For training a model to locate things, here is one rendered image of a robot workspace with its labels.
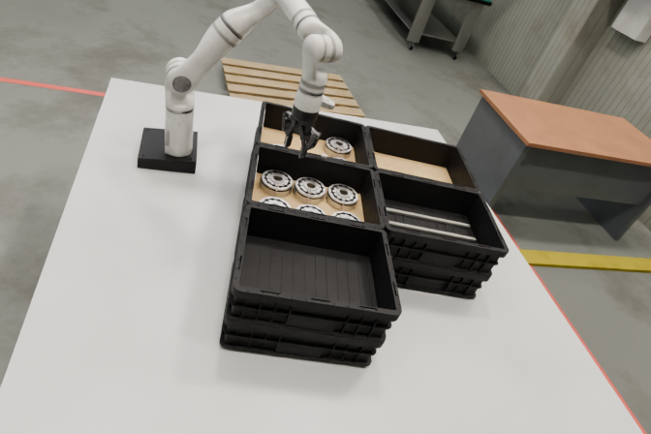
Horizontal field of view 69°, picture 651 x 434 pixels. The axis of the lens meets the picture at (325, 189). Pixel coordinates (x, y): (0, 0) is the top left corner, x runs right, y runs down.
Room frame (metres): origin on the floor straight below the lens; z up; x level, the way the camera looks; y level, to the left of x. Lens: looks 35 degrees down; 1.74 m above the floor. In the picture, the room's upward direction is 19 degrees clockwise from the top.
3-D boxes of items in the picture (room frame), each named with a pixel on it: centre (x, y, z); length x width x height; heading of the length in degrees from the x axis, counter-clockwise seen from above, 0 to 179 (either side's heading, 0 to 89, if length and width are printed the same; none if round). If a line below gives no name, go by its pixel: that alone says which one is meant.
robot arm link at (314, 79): (1.18, 0.13, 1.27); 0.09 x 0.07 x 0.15; 133
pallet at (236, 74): (3.54, 0.54, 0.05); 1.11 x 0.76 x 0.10; 115
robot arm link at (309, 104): (1.20, 0.12, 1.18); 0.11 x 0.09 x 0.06; 150
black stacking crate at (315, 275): (0.86, -0.04, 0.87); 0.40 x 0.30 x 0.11; 103
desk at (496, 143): (3.15, -1.50, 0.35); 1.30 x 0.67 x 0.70; 112
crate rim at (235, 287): (0.86, -0.04, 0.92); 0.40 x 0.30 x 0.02; 103
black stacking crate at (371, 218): (1.16, 0.03, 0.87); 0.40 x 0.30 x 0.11; 103
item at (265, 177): (1.21, 0.15, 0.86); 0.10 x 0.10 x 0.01
